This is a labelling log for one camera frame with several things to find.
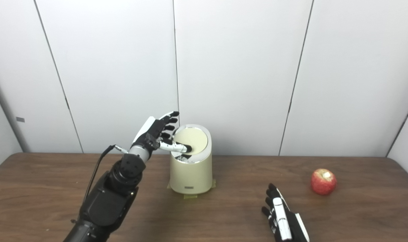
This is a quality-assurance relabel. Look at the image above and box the cream-colored bin body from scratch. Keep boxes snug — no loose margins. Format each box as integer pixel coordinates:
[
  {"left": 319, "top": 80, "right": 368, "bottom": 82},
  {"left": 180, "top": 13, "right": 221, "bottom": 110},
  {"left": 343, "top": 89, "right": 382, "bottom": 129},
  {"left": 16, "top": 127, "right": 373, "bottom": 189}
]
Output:
[{"left": 170, "top": 124, "right": 213, "bottom": 195}]

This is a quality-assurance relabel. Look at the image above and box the cream round bin lid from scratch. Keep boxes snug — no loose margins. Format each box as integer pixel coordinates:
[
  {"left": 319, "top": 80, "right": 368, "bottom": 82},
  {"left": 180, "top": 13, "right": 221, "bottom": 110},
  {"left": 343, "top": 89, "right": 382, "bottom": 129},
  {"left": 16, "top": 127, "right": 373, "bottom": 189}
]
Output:
[{"left": 173, "top": 128, "right": 208, "bottom": 155}]

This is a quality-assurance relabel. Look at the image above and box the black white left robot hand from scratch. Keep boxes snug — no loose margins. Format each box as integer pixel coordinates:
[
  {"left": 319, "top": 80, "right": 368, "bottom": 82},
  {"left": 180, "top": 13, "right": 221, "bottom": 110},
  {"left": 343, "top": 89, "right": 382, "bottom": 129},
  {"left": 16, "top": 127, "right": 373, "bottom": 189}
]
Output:
[{"left": 132, "top": 111, "right": 193, "bottom": 156}]

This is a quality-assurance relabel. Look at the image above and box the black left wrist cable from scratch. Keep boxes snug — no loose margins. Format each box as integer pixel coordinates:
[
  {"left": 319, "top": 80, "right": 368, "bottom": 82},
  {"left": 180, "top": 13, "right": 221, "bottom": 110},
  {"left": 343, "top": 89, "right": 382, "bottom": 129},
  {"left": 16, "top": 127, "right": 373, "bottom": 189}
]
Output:
[{"left": 84, "top": 145, "right": 129, "bottom": 204}]

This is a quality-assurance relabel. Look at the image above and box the red apple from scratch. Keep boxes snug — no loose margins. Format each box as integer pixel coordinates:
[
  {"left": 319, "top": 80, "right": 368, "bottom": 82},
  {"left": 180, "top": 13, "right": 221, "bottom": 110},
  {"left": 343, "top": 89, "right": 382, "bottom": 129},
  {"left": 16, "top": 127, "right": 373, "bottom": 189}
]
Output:
[{"left": 311, "top": 169, "right": 337, "bottom": 196}]

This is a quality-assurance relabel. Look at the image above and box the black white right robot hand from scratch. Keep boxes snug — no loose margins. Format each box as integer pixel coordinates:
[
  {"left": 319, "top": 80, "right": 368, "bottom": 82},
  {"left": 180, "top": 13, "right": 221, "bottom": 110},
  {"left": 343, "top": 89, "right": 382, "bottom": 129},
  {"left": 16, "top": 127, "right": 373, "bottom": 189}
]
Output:
[{"left": 261, "top": 183, "right": 310, "bottom": 242}]

